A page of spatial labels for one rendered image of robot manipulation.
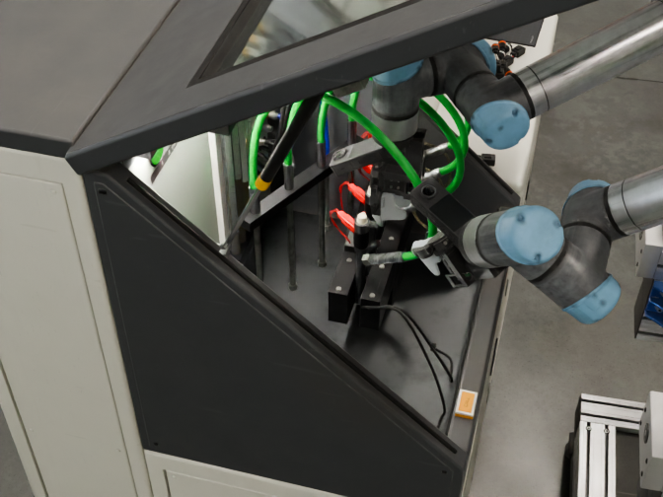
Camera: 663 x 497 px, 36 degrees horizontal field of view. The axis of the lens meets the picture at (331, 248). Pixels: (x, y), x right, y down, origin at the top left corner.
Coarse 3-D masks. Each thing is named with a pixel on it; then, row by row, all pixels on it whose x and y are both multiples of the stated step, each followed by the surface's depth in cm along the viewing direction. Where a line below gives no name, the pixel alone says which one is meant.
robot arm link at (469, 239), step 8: (480, 216) 140; (472, 224) 139; (464, 232) 140; (472, 232) 138; (464, 240) 140; (472, 240) 138; (464, 248) 140; (472, 248) 138; (472, 256) 139; (480, 256) 137; (480, 264) 140; (488, 264) 138
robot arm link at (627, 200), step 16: (640, 176) 136; (656, 176) 134; (576, 192) 144; (592, 192) 141; (608, 192) 138; (624, 192) 136; (640, 192) 135; (656, 192) 133; (576, 208) 141; (592, 208) 139; (608, 208) 138; (624, 208) 136; (640, 208) 135; (656, 208) 134; (576, 224) 138; (592, 224) 138; (608, 224) 138; (624, 224) 137; (640, 224) 136; (656, 224) 136; (608, 240) 138
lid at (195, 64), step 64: (192, 0) 159; (256, 0) 147; (320, 0) 135; (384, 0) 123; (448, 0) 109; (512, 0) 102; (576, 0) 100; (192, 64) 136; (256, 64) 124; (320, 64) 114; (384, 64) 112; (128, 128) 130; (192, 128) 125
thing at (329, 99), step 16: (352, 112) 153; (256, 128) 170; (368, 128) 152; (256, 144) 173; (384, 144) 152; (256, 160) 176; (400, 160) 152; (256, 176) 179; (416, 176) 152; (432, 224) 155; (416, 256) 162
